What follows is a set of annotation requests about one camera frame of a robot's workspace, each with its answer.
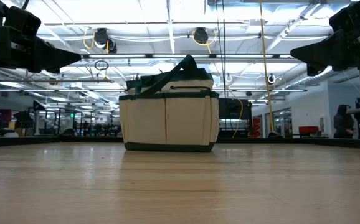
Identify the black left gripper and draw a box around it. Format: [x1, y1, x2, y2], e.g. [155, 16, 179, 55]
[0, 26, 82, 75]

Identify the cream canvas bag green trim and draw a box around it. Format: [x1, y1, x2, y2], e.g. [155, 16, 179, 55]
[118, 54, 220, 154]

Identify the black ceiling cable reel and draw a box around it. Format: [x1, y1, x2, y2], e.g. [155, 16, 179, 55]
[193, 26, 210, 45]
[93, 27, 118, 55]

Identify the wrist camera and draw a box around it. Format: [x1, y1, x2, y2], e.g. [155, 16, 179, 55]
[3, 5, 42, 39]
[328, 1, 360, 32]

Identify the magenta lit screen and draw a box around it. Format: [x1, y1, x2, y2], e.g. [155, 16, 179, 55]
[0, 108, 13, 123]

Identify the black background monitor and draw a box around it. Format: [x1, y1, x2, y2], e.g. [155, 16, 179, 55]
[218, 97, 253, 121]

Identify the red storage rack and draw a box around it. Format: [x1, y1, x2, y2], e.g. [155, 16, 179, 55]
[252, 115, 263, 138]

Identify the black cable with coil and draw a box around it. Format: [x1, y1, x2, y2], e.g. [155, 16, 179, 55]
[222, 0, 228, 100]

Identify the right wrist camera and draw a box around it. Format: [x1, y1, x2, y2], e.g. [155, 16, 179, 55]
[328, 1, 360, 32]

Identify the person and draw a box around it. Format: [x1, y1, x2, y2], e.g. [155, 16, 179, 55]
[333, 103, 357, 140]

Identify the red storage bin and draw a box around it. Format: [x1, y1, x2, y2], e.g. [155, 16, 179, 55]
[298, 125, 320, 136]

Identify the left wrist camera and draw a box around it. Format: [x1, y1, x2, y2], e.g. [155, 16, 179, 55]
[3, 5, 42, 39]

